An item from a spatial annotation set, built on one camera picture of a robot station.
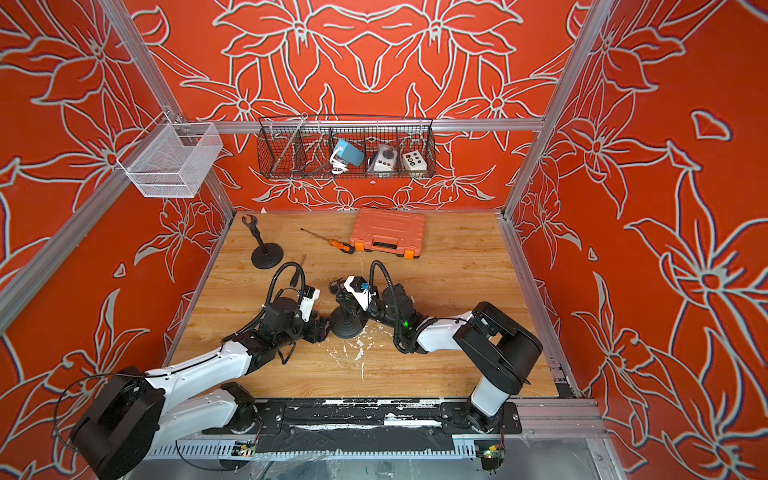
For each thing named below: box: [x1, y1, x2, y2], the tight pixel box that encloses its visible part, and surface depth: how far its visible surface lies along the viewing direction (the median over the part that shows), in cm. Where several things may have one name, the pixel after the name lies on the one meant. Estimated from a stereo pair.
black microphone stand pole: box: [242, 214, 268, 255], surface depth 96 cm
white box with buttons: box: [402, 150, 427, 177], surface depth 97 cm
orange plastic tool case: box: [350, 208, 425, 259], surface depth 108 cm
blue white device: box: [330, 139, 364, 175], surface depth 87 cm
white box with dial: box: [368, 144, 398, 172], surface depth 93 cm
